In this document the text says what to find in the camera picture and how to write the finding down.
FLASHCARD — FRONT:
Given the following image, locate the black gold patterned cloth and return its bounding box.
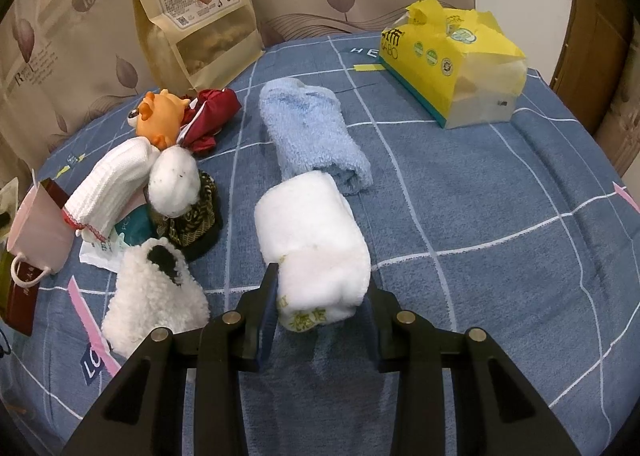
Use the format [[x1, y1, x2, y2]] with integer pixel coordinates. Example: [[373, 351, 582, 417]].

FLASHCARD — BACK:
[[146, 170, 224, 263]]

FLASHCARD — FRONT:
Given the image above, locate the white towel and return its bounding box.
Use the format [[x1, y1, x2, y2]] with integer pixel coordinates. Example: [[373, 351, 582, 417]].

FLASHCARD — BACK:
[[254, 171, 371, 332]]

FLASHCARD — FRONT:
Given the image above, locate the white sock red trim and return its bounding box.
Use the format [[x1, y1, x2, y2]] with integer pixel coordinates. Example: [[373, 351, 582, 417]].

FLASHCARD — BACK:
[[62, 136, 160, 243]]

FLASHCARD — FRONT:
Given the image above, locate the white fluffy fleece pouch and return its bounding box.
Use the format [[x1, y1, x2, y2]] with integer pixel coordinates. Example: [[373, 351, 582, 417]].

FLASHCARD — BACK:
[[102, 238, 210, 358]]

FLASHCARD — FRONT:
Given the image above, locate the white wet wipes packet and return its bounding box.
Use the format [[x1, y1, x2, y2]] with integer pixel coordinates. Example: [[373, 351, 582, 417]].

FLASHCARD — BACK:
[[79, 213, 152, 273]]

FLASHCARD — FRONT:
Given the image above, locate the blue plaid bed sheet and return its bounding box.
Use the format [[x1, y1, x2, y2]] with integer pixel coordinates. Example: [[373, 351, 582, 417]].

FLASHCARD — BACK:
[[1, 35, 639, 455]]

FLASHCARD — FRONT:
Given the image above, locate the white plush ball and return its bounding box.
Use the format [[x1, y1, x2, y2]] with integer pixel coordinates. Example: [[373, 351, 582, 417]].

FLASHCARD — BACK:
[[148, 145, 201, 219]]

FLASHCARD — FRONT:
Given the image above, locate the pink ceramic mug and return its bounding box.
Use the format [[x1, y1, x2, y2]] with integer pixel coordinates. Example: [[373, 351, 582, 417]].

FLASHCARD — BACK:
[[6, 184, 75, 288]]

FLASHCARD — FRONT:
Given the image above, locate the light blue rolled towel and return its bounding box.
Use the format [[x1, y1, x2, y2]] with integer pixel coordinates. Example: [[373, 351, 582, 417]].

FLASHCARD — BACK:
[[259, 78, 373, 196]]

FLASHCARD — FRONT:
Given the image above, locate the dark red folded cloth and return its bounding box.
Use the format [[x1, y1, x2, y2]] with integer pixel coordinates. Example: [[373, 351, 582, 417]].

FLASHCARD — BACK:
[[178, 88, 241, 156]]

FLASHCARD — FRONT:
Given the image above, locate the orange plush toy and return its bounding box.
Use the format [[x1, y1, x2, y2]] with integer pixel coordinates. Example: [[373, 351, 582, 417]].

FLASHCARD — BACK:
[[127, 88, 190, 150]]

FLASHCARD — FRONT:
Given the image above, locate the yellow tissue pack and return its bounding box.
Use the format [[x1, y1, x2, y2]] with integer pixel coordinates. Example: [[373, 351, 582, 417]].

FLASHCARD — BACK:
[[378, 0, 527, 129]]

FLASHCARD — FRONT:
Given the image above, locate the kraft paper snack bag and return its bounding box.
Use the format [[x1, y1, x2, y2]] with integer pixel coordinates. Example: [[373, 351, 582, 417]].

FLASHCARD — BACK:
[[132, 0, 262, 95]]

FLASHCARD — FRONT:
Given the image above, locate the beige leaf print curtain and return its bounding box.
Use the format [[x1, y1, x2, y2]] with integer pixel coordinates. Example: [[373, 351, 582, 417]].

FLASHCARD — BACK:
[[0, 0, 476, 187]]

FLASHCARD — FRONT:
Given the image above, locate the brown wooden door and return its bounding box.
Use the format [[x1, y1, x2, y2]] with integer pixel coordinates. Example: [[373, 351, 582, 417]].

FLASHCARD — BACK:
[[551, 0, 634, 134]]

